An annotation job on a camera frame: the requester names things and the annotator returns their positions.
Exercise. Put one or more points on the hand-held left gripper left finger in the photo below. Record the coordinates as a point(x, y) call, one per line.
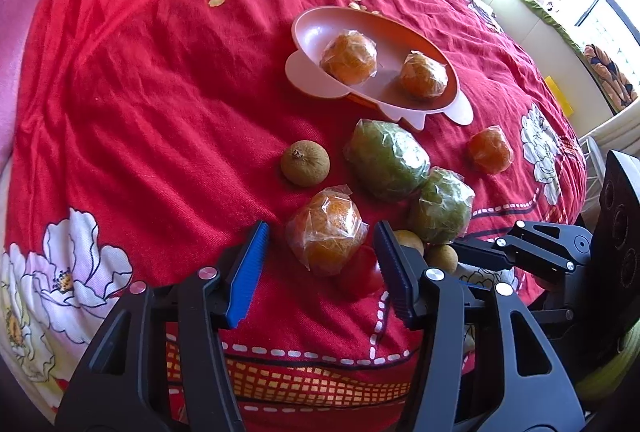
point(247, 272)

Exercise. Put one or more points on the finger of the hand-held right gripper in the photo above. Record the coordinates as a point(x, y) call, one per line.
point(555, 314)
point(540, 244)

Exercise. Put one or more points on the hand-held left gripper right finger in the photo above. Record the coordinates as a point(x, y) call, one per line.
point(395, 272)

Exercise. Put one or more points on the small brown longan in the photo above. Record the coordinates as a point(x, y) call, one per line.
point(442, 258)
point(409, 241)

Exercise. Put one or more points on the red tomato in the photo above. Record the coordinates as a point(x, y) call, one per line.
point(357, 274)

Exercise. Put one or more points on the round green fruit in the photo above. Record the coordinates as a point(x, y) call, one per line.
point(442, 207)

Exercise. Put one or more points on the small plastic-wrapped orange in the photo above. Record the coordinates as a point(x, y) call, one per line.
point(491, 150)

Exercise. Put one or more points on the oval green fruit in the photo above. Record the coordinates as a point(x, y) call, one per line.
point(387, 159)

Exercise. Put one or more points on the large brown longan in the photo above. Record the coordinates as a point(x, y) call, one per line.
point(305, 163)

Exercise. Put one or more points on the pink scalloped bowl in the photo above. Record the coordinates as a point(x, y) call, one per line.
point(310, 61)

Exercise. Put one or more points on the person's right forearm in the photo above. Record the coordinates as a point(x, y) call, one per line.
point(617, 374)

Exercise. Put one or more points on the yellow flat item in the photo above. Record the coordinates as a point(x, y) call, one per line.
point(560, 94)

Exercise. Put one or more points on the orange patterned cloth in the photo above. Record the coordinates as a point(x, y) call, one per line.
point(610, 76)

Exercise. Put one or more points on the red floral blanket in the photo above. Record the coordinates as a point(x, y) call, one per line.
point(150, 86)

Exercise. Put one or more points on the pink blanket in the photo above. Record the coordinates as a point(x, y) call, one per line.
point(20, 36)

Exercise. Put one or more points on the cream bed frame green trim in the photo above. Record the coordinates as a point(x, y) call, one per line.
point(530, 21)

